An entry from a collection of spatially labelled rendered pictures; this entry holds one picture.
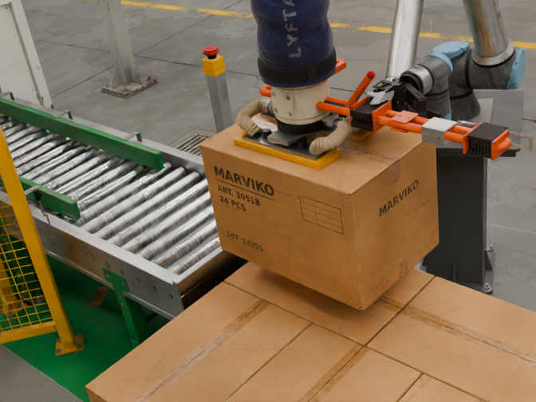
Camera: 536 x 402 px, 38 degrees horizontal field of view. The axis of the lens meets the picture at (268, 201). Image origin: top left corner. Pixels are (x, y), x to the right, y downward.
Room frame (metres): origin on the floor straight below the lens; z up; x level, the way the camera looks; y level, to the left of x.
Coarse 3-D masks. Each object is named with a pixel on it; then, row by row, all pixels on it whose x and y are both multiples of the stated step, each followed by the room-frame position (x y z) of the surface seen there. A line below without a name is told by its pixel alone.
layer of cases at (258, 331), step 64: (192, 320) 1.96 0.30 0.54; (256, 320) 1.91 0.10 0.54; (320, 320) 1.86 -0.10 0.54; (384, 320) 1.82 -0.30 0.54; (448, 320) 1.77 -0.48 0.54; (512, 320) 1.73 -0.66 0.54; (128, 384) 1.71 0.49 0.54; (192, 384) 1.67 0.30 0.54; (256, 384) 1.63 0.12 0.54; (320, 384) 1.59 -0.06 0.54; (384, 384) 1.55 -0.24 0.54; (448, 384) 1.52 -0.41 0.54; (512, 384) 1.48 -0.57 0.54
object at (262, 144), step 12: (264, 132) 2.07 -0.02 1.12; (240, 144) 2.10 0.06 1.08; (252, 144) 2.06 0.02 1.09; (264, 144) 2.04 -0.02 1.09; (276, 144) 2.02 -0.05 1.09; (300, 144) 1.96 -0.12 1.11; (276, 156) 1.99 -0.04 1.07; (288, 156) 1.95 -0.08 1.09; (300, 156) 1.93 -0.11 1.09; (312, 156) 1.91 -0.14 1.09; (324, 156) 1.91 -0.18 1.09; (336, 156) 1.92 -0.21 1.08
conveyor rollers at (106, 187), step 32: (32, 128) 3.73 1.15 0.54; (32, 160) 3.34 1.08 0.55; (64, 160) 3.32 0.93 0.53; (96, 160) 3.24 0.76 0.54; (128, 160) 3.17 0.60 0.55; (64, 192) 2.99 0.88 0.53; (96, 192) 2.92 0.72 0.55; (128, 192) 2.90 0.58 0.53; (160, 192) 2.83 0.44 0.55; (192, 192) 2.80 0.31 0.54; (96, 224) 2.67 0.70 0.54; (128, 224) 2.66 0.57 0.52; (160, 224) 2.57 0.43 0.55; (192, 224) 2.55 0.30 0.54; (160, 256) 2.36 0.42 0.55; (192, 256) 2.32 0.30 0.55
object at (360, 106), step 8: (360, 104) 1.93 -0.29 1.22; (368, 104) 1.93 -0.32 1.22; (376, 104) 1.92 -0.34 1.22; (384, 104) 1.89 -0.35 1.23; (352, 112) 1.89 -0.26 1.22; (360, 112) 1.87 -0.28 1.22; (368, 112) 1.88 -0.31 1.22; (376, 112) 1.86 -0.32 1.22; (384, 112) 1.88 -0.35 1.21; (352, 120) 1.90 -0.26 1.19; (360, 120) 1.89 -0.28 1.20; (368, 120) 1.86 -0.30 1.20; (360, 128) 1.88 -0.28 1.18; (368, 128) 1.85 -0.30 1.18; (376, 128) 1.86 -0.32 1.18
